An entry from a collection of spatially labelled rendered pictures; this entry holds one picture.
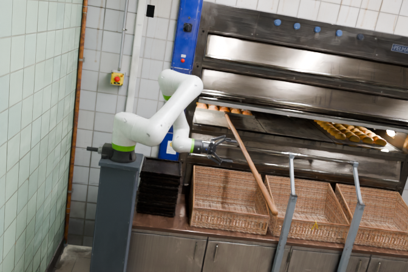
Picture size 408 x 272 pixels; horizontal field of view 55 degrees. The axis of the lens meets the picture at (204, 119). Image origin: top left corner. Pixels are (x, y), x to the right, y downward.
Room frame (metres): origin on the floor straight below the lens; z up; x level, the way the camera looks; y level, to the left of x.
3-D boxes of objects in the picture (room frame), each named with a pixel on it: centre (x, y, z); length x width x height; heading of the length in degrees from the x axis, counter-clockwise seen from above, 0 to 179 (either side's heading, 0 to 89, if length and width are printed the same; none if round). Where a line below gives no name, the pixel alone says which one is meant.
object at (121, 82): (2.81, 0.67, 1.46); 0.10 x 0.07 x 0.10; 96
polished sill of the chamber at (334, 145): (3.05, -0.81, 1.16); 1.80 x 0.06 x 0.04; 96
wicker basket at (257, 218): (2.70, -0.28, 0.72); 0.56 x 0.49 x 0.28; 96
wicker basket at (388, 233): (2.83, -1.47, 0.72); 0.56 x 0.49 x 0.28; 95
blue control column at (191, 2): (3.83, 0.34, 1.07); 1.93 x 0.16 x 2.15; 6
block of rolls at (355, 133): (3.53, -1.34, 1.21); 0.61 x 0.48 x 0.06; 6
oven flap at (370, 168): (3.03, -0.81, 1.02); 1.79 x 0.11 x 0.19; 96
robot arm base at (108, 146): (1.95, 0.45, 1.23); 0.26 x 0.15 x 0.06; 94
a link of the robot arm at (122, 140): (1.94, 0.39, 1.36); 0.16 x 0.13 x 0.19; 64
